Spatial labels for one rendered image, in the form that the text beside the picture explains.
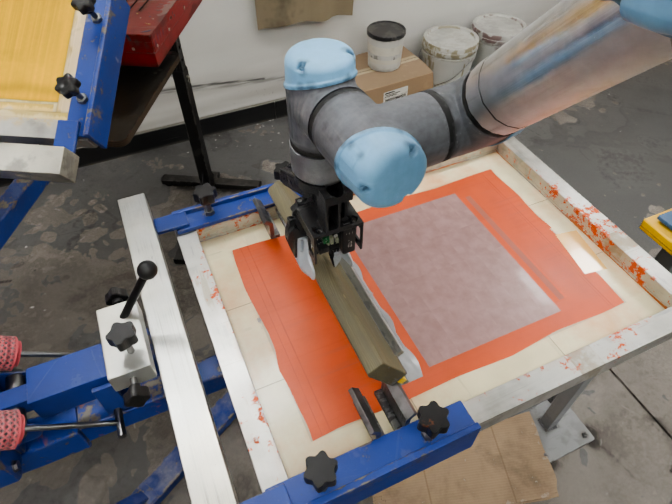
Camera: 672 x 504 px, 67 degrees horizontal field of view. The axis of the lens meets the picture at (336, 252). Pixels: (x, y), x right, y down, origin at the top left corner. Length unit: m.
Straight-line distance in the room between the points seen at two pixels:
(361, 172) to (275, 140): 2.46
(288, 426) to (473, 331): 0.35
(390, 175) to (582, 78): 0.17
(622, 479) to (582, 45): 1.71
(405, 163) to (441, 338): 0.48
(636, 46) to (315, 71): 0.28
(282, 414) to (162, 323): 0.23
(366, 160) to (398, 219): 0.61
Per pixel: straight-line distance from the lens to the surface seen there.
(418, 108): 0.51
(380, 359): 0.69
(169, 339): 0.81
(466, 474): 1.81
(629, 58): 0.40
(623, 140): 3.30
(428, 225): 1.06
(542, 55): 0.44
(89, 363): 0.83
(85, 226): 2.65
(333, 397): 0.82
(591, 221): 1.12
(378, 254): 0.99
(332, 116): 0.50
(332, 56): 0.54
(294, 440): 0.80
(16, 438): 0.80
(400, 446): 0.75
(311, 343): 0.87
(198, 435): 0.73
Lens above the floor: 1.70
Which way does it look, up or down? 48 degrees down
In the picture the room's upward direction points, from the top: straight up
